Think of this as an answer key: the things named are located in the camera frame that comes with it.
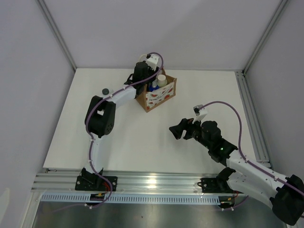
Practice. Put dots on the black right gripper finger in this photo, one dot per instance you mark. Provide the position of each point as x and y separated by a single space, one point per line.
190 133
183 125

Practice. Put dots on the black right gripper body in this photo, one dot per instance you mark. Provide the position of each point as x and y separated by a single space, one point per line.
196 131

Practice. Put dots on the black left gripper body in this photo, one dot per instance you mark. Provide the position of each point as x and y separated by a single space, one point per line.
150 72

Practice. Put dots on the orange blue pump bottle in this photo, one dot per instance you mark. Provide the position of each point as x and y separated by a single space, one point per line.
153 86

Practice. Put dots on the sage green lotion bottle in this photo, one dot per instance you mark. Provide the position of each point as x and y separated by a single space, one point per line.
161 80

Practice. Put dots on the white bottle grey cap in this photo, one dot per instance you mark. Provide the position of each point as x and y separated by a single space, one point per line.
107 91

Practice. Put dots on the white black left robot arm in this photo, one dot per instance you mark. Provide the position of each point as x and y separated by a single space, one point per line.
99 123

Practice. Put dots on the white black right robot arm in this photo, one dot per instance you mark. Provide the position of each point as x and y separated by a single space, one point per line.
283 195

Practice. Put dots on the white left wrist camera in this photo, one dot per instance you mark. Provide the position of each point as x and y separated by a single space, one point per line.
152 61

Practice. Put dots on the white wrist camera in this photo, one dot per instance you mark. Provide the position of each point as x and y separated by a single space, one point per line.
200 112
152 61

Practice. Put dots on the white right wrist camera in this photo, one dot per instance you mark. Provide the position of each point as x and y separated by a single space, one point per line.
200 112

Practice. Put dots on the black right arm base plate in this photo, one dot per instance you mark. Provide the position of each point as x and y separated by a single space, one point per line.
214 185

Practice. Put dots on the aluminium side rail right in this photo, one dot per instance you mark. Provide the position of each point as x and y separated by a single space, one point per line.
257 137

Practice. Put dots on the slotted white cable duct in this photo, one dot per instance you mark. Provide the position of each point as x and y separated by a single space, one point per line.
131 198

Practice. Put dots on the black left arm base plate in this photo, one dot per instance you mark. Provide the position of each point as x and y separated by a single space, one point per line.
91 184

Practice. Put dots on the aluminium frame post left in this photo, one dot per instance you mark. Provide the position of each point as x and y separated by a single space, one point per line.
56 32

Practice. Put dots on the aluminium frame post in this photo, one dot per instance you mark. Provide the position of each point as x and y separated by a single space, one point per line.
56 32
275 18

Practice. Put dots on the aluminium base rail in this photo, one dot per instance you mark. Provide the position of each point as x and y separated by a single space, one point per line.
129 182

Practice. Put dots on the aluminium frame post right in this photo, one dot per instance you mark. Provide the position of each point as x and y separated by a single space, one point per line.
275 18

